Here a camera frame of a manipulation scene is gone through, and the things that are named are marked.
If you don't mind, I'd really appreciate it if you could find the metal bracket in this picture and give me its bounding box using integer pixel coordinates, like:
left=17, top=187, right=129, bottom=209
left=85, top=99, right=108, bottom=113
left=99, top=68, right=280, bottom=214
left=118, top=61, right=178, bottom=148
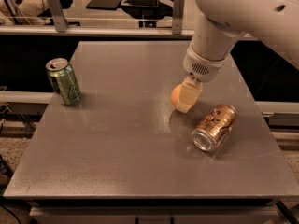
left=172, top=0, right=185, bottom=35
left=47, top=0, right=68, bottom=32

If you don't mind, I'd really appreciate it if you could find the metal rail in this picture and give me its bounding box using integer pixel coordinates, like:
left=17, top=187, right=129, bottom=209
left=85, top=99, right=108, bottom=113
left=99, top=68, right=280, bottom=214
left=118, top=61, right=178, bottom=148
left=0, top=25, right=260, bottom=42

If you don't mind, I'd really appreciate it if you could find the orange soda can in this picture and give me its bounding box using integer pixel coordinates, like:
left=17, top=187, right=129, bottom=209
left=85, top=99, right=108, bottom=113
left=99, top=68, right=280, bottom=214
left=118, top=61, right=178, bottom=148
left=192, top=104, right=237, bottom=152

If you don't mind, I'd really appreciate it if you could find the orange fruit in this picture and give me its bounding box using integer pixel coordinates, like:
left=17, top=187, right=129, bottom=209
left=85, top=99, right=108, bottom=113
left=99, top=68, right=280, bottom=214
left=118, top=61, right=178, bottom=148
left=171, top=84, right=197, bottom=109

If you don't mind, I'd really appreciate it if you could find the middle metal bracket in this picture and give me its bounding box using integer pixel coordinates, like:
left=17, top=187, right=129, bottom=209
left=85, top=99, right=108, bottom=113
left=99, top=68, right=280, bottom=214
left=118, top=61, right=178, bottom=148
left=172, top=0, right=185, bottom=35

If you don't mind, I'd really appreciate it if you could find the left metal bracket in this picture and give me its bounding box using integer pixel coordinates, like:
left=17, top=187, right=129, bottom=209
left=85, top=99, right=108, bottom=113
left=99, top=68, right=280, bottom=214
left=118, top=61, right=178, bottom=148
left=47, top=0, right=68, bottom=32

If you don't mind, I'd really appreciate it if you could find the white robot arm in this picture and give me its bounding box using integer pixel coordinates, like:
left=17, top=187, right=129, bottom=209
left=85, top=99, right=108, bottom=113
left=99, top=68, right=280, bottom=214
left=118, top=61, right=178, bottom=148
left=175, top=0, right=299, bottom=113

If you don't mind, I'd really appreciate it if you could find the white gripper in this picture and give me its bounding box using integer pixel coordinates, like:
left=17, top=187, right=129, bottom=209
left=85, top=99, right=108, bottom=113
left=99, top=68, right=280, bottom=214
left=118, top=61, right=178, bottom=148
left=176, top=47, right=228, bottom=113

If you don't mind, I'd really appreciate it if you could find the black office chair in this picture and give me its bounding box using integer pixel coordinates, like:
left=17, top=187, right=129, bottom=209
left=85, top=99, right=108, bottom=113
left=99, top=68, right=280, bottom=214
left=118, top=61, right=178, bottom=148
left=86, top=0, right=174, bottom=28

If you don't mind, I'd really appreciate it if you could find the green soda can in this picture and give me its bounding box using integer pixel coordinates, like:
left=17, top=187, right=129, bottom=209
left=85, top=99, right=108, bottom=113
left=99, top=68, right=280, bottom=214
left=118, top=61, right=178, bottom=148
left=46, top=58, right=81, bottom=105

